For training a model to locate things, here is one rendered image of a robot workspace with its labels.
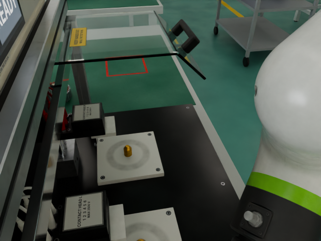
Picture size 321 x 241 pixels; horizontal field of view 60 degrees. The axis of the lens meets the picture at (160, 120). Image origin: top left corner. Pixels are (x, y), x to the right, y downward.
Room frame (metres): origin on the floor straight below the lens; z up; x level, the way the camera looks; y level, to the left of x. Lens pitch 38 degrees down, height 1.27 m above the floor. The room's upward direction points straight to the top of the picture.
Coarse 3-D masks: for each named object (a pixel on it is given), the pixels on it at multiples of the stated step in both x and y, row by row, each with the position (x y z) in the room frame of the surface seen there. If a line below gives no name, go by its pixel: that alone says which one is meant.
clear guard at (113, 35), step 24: (72, 24) 0.58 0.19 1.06; (96, 24) 0.58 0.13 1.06; (120, 24) 0.58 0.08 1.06; (144, 24) 0.58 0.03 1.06; (168, 24) 0.68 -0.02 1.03; (72, 48) 0.46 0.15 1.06; (96, 48) 0.46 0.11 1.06; (120, 48) 0.46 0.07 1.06; (144, 48) 0.46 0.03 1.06; (168, 48) 0.46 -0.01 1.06
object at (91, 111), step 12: (84, 108) 0.48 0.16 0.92; (96, 108) 0.48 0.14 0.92; (72, 120) 0.44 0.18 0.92; (84, 120) 0.44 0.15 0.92; (96, 120) 0.44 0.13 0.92; (108, 120) 0.49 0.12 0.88; (72, 132) 0.43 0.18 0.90; (84, 132) 0.44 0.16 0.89; (96, 132) 0.44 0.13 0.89; (108, 132) 0.45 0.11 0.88; (60, 144) 0.44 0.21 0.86; (60, 156) 0.43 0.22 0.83
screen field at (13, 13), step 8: (0, 0) 0.33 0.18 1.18; (8, 0) 0.36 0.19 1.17; (16, 0) 0.39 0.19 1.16; (0, 8) 0.32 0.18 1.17; (8, 8) 0.35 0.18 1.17; (16, 8) 0.38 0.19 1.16; (0, 16) 0.31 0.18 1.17; (8, 16) 0.34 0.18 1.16; (16, 16) 0.37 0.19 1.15; (0, 24) 0.31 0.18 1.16; (8, 24) 0.33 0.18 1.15; (0, 32) 0.30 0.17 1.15; (8, 32) 0.32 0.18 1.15; (0, 40) 0.29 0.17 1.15
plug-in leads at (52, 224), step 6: (30, 186) 0.23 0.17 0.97; (24, 198) 0.23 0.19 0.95; (24, 204) 0.23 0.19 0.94; (24, 210) 0.20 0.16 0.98; (54, 210) 0.24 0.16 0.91; (18, 222) 0.20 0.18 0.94; (54, 222) 0.22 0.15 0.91; (48, 228) 0.22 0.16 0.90; (54, 228) 0.22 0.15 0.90; (48, 234) 0.20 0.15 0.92; (12, 240) 0.19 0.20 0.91; (48, 240) 0.20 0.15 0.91
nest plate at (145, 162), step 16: (112, 144) 0.52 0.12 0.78; (128, 144) 0.52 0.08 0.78; (144, 144) 0.52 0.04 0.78; (112, 160) 0.46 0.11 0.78; (128, 160) 0.46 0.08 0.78; (144, 160) 0.46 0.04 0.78; (160, 160) 0.47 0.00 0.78; (112, 176) 0.41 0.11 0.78; (128, 176) 0.41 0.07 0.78; (144, 176) 0.42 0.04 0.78
